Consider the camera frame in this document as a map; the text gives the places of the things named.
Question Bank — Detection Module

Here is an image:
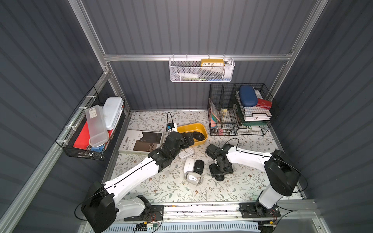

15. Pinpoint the yellow plastic storage box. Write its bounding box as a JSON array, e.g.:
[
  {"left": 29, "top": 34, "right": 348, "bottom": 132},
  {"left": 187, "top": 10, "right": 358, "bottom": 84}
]
[{"left": 177, "top": 123, "right": 208, "bottom": 147}]

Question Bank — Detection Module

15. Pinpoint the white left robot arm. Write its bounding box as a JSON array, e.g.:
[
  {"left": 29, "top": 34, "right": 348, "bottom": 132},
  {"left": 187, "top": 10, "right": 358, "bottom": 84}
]
[{"left": 81, "top": 132, "right": 194, "bottom": 233}]

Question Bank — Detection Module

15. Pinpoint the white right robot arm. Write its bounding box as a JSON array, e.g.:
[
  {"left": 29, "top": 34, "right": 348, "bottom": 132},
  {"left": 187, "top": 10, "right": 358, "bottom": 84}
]
[{"left": 206, "top": 143, "right": 301, "bottom": 219}]

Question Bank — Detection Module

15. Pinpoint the white upside-down mouse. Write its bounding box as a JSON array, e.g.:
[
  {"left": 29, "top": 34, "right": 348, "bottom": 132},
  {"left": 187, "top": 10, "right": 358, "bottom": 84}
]
[{"left": 178, "top": 147, "right": 194, "bottom": 159}]

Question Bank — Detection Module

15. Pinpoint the black mouse beside white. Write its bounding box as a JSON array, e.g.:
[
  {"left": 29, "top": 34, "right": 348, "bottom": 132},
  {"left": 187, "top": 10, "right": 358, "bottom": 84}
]
[{"left": 193, "top": 160, "right": 205, "bottom": 175}]

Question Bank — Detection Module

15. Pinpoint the grey white mouse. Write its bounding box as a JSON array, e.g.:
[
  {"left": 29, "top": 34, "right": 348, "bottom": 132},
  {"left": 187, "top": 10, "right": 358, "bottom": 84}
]
[{"left": 185, "top": 171, "right": 202, "bottom": 186}]

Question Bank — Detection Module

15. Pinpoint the red small box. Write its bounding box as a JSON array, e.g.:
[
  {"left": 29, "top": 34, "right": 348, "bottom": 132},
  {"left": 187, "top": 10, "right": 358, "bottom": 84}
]
[{"left": 257, "top": 98, "right": 273, "bottom": 110}]

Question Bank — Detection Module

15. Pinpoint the floral table mat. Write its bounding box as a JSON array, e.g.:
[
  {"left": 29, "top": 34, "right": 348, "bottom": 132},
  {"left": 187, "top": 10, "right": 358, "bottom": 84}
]
[{"left": 124, "top": 110, "right": 282, "bottom": 203}]

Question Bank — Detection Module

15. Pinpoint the pink folder in organizer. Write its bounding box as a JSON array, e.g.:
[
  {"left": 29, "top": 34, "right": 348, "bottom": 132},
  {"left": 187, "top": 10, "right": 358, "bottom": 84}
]
[{"left": 209, "top": 99, "right": 221, "bottom": 128}]

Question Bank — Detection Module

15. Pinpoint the white interior design book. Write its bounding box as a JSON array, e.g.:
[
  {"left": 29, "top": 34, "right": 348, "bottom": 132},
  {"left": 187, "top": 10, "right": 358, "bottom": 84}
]
[{"left": 119, "top": 130, "right": 164, "bottom": 154}]

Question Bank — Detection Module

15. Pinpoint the green notebook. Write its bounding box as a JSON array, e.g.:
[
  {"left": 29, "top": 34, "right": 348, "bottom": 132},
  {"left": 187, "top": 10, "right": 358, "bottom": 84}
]
[{"left": 240, "top": 121, "right": 270, "bottom": 128}]

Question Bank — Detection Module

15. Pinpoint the blue glasses case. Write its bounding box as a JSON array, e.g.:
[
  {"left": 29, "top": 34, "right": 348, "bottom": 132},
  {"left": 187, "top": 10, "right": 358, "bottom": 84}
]
[{"left": 239, "top": 85, "right": 258, "bottom": 107}]

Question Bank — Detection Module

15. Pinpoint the yellow clock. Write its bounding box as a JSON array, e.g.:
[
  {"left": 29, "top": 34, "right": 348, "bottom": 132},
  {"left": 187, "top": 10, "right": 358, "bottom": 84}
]
[{"left": 201, "top": 58, "right": 225, "bottom": 67}]

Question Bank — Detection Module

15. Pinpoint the white plastic case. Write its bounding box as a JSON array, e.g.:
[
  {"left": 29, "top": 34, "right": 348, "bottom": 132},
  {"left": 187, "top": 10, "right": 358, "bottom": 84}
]
[{"left": 103, "top": 97, "right": 123, "bottom": 131}]

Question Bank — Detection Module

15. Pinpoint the translucent plastic case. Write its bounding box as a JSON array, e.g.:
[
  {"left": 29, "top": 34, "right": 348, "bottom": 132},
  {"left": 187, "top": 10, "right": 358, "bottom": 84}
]
[{"left": 85, "top": 105, "right": 109, "bottom": 147}]

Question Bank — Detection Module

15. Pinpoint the red folder in basket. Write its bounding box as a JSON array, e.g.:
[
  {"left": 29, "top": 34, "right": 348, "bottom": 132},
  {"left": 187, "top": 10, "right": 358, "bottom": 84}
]
[{"left": 73, "top": 123, "right": 109, "bottom": 152}]

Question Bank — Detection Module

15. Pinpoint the black wire desk organizer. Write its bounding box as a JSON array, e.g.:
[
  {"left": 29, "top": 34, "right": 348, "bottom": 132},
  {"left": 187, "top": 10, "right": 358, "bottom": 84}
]
[{"left": 208, "top": 83, "right": 279, "bottom": 136}]

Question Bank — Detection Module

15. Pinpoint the white mesh wall basket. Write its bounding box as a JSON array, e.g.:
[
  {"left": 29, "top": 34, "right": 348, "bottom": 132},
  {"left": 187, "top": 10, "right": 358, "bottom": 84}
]
[{"left": 169, "top": 56, "right": 236, "bottom": 83}]

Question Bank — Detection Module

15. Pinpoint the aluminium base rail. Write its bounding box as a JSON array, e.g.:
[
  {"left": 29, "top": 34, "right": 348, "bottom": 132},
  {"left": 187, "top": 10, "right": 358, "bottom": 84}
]
[{"left": 78, "top": 199, "right": 318, "bottom": 226}]

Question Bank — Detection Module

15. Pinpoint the black wire wall basket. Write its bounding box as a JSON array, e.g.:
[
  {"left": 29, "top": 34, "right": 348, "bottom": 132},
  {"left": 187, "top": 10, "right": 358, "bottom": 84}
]
[{"left": 56, "top": 88, "right": 125, "bottom": 161}]

